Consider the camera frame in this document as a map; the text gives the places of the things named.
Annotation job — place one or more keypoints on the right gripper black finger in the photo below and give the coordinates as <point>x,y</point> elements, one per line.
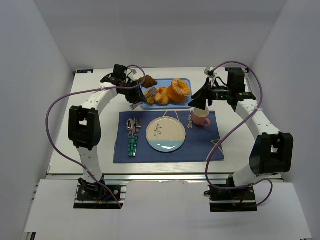
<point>199,92</point>
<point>198,102</point>

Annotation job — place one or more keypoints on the white orange striped bun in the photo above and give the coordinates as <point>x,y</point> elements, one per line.
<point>162,96</point>

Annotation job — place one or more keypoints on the spoon with green handle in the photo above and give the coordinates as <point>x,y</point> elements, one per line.
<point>129,125</point>

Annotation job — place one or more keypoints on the fork with green handle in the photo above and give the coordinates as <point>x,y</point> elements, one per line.
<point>138,125</point>

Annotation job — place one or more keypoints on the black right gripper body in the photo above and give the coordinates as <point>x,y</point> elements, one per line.
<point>208,92</point>

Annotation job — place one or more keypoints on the pink mug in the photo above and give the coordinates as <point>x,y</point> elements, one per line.
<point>200,117</point>

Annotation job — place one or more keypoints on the light blue tray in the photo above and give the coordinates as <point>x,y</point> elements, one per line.
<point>166,82</point>

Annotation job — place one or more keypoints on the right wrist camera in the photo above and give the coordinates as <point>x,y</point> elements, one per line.
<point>209,72</point>

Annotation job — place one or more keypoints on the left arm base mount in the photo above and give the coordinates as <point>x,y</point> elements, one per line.
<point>83,200</point>

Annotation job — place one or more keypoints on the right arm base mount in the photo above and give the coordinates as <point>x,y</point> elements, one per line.
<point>231,201</point>

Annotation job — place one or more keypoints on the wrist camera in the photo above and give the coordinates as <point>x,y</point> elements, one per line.
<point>131,71</point>
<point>209,72</point>

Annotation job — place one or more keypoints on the brown croissant bread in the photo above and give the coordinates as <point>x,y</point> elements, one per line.
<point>148,81</point>

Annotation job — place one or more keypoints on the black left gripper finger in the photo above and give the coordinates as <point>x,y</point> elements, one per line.
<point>135,97</point>
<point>135,90</point>

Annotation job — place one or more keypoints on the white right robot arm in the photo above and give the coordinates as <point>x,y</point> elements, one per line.
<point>272,150</point>

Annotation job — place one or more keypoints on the orange ring cake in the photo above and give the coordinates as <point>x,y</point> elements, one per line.
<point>178,90</point>

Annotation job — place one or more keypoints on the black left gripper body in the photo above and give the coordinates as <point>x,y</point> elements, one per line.
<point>136,95</point>

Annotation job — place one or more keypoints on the sliced loaf bread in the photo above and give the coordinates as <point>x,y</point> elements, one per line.
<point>150,100</point>

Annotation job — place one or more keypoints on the cream and blue plate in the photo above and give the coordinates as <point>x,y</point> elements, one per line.
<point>165,134</point>

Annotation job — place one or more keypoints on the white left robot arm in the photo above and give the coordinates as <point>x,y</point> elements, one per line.
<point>84,126</point>

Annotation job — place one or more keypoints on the blue cloth placemat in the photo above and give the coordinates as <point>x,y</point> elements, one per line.
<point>199,140</point>

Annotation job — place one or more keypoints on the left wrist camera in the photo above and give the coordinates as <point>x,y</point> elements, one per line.
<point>131,71</point>

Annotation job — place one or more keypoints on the aluminium table frame rail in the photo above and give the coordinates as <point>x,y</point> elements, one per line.
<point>214,178</point>

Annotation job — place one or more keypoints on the knife with green handle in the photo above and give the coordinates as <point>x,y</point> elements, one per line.
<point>133,132</point>

